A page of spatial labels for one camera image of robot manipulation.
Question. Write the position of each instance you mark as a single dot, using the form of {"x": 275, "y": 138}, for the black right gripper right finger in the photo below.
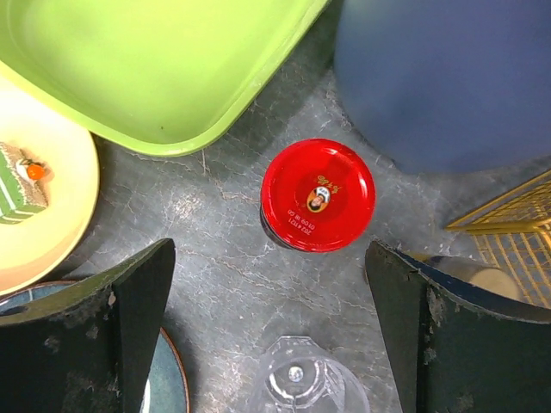
{"x": 455, "y": 347}

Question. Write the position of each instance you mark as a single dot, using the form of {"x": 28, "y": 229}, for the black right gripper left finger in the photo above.
{"x": 88, "y": 347}

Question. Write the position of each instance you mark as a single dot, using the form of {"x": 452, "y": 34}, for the small brown bottle tan cap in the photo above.
{"x": 479, "y": 274}

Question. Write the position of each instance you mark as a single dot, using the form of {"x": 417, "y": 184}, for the blue ceramic plate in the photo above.
{"x": 166, "y": 389}

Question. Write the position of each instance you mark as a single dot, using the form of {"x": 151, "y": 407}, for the red lid sauce jar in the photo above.
{"x": 317, "y": 196}

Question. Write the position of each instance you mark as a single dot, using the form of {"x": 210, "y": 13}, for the beige plate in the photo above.
{"x": 49, "y": 187}

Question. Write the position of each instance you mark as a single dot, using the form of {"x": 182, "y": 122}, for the clear glass cup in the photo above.
{"x": 296, "y": 375}

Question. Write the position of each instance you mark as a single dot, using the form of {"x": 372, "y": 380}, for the green layered cake slice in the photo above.
{"x": 22, "y": 194}

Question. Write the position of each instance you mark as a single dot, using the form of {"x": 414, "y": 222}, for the blue trash bin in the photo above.
{"x": 447, "y": 86}

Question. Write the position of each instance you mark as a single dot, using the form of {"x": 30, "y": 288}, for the green plastic basin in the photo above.
{"x": 162, "y": 78}

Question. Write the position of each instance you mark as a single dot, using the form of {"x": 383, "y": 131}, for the yellow wire basket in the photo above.
{"x": 512, "y": 231}

